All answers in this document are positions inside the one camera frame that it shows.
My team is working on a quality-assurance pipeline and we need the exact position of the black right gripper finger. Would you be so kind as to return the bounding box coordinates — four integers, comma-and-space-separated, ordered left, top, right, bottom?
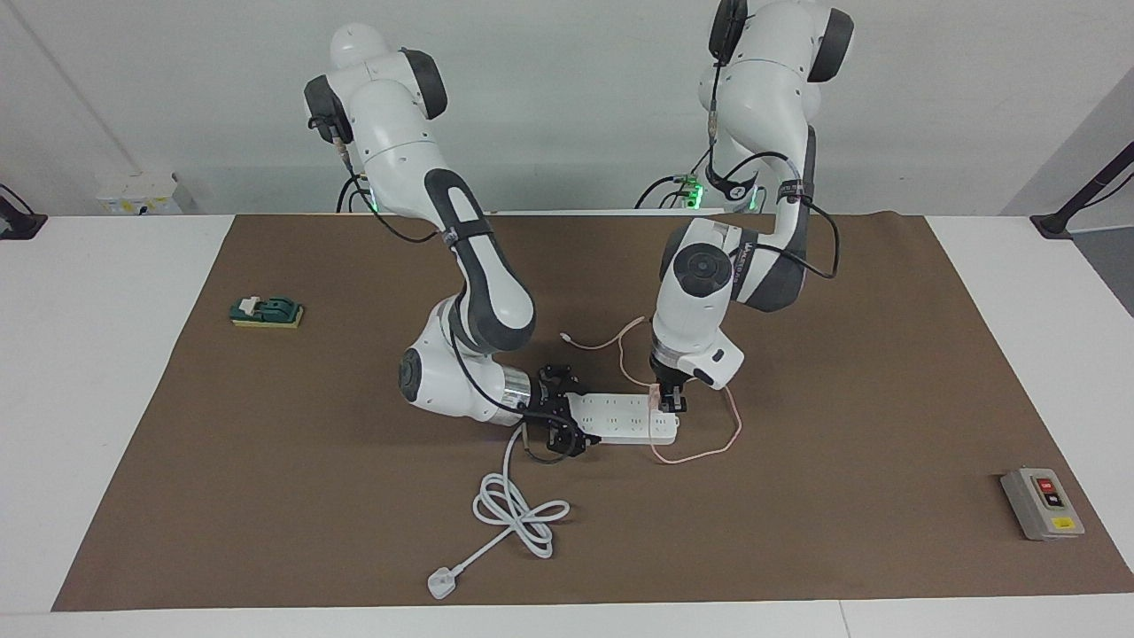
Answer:
542, 363, 586, 397
548, 424, 599, 459

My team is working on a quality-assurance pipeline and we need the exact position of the pink charging cable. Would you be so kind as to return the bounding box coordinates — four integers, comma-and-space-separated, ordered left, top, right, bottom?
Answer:
559, 316, 742, 465

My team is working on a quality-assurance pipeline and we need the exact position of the white power strip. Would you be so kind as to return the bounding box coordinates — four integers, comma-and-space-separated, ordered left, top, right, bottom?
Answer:
567, 393, 680, 446

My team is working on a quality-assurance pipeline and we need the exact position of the brown table mat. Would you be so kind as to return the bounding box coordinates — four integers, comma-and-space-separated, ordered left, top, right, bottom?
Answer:
51, 211, 1134, 612

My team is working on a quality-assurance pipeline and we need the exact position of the black stand with pole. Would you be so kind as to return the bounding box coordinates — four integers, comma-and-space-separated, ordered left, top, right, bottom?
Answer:
1030, 140, 1134, 240

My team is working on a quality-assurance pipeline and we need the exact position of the white box with yellow labels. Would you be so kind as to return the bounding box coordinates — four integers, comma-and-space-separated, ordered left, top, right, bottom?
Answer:
96, 173, 183, 215

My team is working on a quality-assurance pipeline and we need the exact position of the black left base cable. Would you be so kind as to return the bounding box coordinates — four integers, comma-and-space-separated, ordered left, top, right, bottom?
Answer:
633, 173, 710, 211

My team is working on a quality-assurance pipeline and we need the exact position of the white power cord with plug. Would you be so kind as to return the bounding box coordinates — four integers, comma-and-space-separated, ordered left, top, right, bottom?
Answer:
428, 424, 571, 601

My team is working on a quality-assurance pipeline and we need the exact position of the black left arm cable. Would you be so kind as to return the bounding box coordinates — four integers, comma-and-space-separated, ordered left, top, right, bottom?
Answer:
707, 53, 840, 281

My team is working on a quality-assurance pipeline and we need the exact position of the green knife switch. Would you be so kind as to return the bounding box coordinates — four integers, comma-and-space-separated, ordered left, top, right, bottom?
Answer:
229, 295, 305, 329

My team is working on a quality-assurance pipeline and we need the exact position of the grey push-button switch box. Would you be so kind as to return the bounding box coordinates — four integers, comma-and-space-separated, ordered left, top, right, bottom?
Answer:
1000, 467, 1085, 541

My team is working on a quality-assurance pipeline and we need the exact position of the black clamp mount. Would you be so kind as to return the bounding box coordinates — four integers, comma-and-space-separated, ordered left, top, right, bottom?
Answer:
0, 184, 48, 241

